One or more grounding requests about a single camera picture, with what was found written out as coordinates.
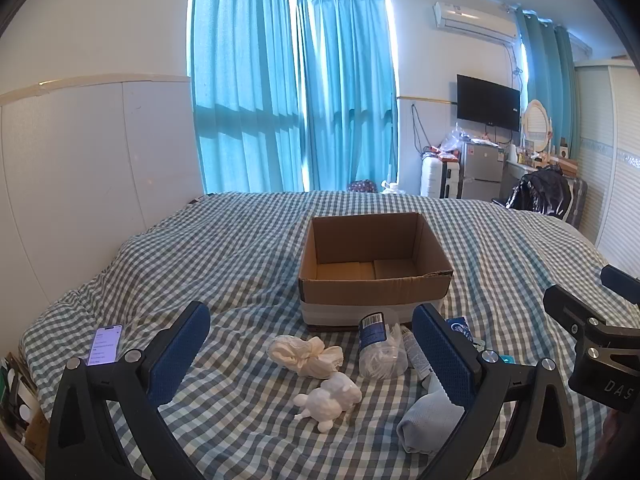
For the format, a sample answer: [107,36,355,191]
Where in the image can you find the oval white mirror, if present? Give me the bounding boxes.
[520,99,553,153]

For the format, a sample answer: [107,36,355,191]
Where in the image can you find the white wardrobe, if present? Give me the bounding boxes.
[572,57,640,281]

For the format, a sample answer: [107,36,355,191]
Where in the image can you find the white dressing table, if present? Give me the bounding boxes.
[501,157,541,202]

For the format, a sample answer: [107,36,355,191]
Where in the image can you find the checkered blanket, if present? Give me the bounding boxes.
[20,191,640,480]

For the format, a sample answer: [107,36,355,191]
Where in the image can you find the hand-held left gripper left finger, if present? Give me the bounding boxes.
[45,301,212,480]

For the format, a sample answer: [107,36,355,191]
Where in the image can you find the white toy dog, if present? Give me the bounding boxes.
[293,371,363,433]

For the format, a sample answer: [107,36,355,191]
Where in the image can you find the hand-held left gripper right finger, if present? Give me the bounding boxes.
[411,302,583,480]

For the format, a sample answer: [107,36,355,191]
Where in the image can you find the clear plastic bag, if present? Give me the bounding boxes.
[440,122,471,153]

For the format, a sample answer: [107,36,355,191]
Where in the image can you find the clear cotton swab jar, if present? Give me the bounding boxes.
[357,311,410,379]

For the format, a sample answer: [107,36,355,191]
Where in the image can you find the black hanging cable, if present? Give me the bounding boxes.
[410,102,431,153]

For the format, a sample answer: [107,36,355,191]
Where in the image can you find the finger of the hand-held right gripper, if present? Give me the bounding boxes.
[543,285,640,347]
[600,264,640,306]

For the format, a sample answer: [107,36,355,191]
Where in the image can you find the grey sock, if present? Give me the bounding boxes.
[397,391,466,457]

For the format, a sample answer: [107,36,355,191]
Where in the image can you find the silver suitcase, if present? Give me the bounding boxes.
[565,177,588,226]

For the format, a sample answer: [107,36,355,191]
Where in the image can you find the narrow teal curtain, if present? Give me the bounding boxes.
[515,7,581,161]

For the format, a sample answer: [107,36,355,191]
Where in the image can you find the white air conditioner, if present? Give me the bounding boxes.
[432,1,521,43]

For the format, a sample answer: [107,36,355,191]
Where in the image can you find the cardboard box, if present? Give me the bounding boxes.
[298,212,455,333]

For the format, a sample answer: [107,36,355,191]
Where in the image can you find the silver small fridge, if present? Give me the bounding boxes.
[460,140,505,202]

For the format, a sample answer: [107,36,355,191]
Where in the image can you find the black television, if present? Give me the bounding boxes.
[456,74,521,132]

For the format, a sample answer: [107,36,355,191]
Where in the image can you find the wide teal curtain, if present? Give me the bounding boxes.
[190,0,308,195]

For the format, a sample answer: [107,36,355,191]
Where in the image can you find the smartphone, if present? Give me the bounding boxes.
[86,325,124,367]

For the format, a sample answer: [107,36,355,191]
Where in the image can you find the black jacket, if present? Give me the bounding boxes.
[506,165,572,218]

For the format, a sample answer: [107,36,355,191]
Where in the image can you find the blue packet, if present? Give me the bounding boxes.
[445,316,473,346]

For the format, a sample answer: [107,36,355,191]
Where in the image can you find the medium teal curtain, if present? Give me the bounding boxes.
[295,0,401,193]

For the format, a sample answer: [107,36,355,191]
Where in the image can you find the cream cloth bundle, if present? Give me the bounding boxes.
[267,335,345,380]

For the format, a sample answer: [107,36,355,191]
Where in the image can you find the white and black suitcase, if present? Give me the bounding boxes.
[440,159,463,200]

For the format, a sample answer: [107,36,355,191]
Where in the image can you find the white tube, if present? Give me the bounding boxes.
[402,327,447,403]

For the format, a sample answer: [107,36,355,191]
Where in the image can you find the cardboard boxes on floor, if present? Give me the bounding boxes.
[0,352,51,466]

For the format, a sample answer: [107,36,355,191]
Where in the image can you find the teal ring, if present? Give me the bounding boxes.
[472,339,516,366]

